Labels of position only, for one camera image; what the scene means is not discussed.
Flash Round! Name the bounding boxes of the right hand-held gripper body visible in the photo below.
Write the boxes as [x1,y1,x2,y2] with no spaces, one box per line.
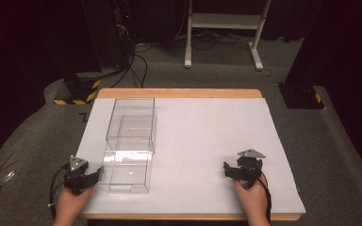
[235,148,267,190]

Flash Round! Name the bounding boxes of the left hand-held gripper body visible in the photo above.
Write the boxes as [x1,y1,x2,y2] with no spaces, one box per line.
[63,154,92,196]

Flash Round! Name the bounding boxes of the clear plastic drawer box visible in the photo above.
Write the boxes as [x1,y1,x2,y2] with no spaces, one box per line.
[97,97,158,195]

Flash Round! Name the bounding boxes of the person's left hand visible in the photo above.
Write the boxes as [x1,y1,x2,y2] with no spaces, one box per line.
[52,184,96,226]

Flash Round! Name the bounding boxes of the person's right hand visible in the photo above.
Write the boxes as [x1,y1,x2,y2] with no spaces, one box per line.
[232,174,270,226]

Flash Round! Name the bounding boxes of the white table mat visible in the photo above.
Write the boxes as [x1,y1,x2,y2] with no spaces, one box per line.
[75,97,307,216]

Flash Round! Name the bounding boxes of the black yellow striped stand base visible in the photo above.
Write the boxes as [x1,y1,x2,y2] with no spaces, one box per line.
[53,71,103,106]

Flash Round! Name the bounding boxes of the dark equipment rack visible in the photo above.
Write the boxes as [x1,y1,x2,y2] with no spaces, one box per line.
[111,0,137,68]

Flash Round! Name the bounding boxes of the white metal stand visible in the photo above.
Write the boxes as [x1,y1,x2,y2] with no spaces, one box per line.
[184,0,273,72]

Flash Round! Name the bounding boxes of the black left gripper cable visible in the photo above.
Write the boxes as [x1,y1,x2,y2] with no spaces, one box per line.
[48,162,70,221]

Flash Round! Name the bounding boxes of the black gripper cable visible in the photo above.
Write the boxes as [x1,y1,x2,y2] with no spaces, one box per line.
[256,174,273,224]
[48,162,70,221]

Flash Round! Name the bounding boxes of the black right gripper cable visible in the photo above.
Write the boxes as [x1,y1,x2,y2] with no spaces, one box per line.
[256,174,273,224]

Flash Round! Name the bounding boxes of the black floor cables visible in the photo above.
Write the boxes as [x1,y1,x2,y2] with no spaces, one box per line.
[110,43,149,89]

